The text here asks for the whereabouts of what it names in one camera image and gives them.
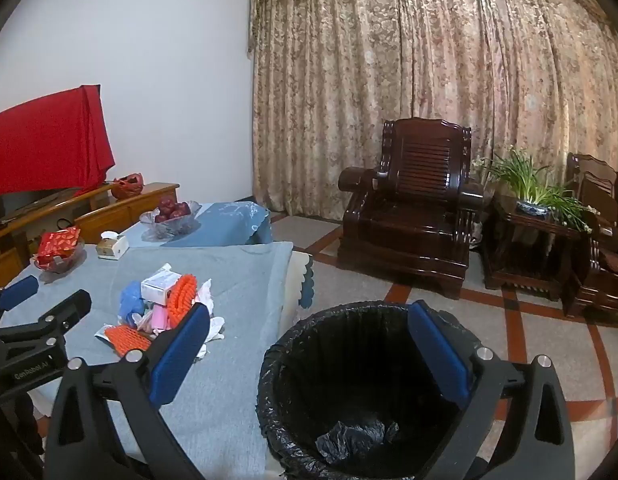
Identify white plastic wrap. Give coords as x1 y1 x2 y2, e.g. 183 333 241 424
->
189 280 225 358

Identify glass fruit bowl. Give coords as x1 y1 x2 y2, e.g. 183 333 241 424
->
140 201 202 242

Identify grey-blue tablecloth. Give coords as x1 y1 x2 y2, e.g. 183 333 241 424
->
0 241 295 480

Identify light wooden cabinet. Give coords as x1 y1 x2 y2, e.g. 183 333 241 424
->
0 182 181 293

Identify black television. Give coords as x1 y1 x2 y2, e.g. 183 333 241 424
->
0 186 90 223

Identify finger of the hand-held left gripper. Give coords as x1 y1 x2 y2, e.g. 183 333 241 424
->
0 289 92 357
0 275 40 332

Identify dark wooden armchair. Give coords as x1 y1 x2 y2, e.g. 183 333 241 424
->
562 152 618 331
336 117 492 301

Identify blue plastic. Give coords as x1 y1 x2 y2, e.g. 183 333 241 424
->
119 281 150 326

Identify red cloth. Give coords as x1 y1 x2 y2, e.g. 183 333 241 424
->
0 84 116 198

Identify potted green plant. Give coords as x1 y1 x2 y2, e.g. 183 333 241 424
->
472 146 595 233

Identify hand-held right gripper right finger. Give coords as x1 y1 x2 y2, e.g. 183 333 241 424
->
407 300 576 480

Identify trash bin with black bag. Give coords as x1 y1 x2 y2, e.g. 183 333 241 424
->
256 301 495 480

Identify white napkin box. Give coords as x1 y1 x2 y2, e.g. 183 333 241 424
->
96 231 130 261

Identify blue plastic bag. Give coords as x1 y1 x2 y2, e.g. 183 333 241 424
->
121 201 274 248

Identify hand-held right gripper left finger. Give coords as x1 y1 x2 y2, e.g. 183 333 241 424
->
43 302 212 480

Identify orange foam net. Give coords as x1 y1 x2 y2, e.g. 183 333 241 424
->
103 324 152 358
166 274 199 326

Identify cream scalloped tablecloth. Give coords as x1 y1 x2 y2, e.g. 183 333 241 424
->
281 250 315 333

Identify red basket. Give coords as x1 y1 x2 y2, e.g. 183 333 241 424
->
111 172 144 201

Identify small white carton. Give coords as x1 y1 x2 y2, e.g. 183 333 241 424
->
140 269 182 305

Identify glass dish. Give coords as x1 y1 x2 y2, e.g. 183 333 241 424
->
31 240 87 275

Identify dark wooden side table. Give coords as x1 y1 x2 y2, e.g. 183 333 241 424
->
482 195 597 303

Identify beige floral curtain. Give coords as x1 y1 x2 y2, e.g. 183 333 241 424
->
248 0 618 223

